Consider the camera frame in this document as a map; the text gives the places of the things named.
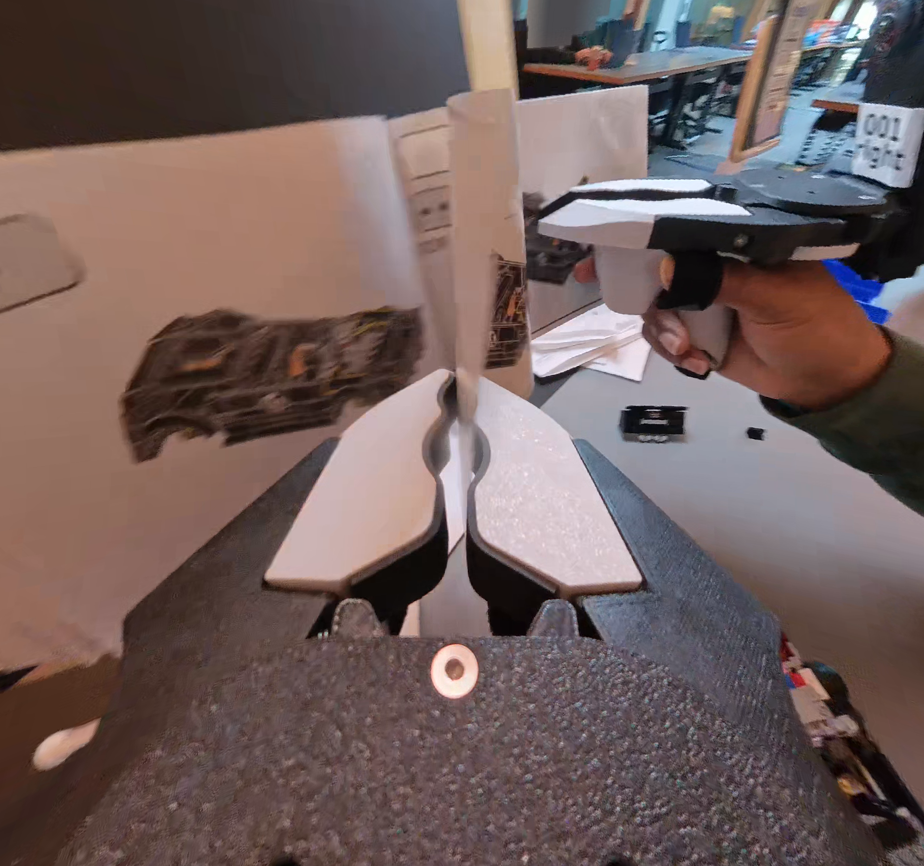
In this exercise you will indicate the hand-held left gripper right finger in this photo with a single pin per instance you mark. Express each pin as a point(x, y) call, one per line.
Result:
point(556, 498)

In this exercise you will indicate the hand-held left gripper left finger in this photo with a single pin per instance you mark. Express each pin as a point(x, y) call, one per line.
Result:
point(368, 498)

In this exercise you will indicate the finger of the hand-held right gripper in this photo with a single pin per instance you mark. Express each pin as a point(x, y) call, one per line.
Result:
point(635, 191)
point(621, 224)

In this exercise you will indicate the lego instruction booklet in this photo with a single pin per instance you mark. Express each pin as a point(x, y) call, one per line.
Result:
point(217, 260)

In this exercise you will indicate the black lego car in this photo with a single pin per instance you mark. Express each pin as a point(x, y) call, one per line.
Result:
point(859, 744)

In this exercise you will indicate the person's right forearm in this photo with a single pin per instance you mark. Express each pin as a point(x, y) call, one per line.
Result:
point(866, 426)

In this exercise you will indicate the black printed lego plate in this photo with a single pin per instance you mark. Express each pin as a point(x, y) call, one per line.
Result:
point(654, 423)

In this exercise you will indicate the tiny black lego piece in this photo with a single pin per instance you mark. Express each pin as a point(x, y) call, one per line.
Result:
point(755, 433)

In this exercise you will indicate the person's right hand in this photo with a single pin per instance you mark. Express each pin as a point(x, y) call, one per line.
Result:
point(794, 332)

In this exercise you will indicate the blue plastic bin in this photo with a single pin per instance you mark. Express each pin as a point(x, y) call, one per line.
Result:
point(855, 292)

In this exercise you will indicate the background wooden desk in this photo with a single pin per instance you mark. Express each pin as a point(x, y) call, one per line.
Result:
point(650, 70)

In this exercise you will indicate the crumpled white paper bags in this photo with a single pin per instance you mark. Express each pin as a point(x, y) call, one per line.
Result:
point(592, 347)

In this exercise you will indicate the background booklet stand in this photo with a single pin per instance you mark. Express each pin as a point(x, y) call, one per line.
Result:
point(777, 58)

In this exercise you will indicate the white booklet stand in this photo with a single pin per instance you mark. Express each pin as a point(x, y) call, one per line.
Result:
point(484, 15)

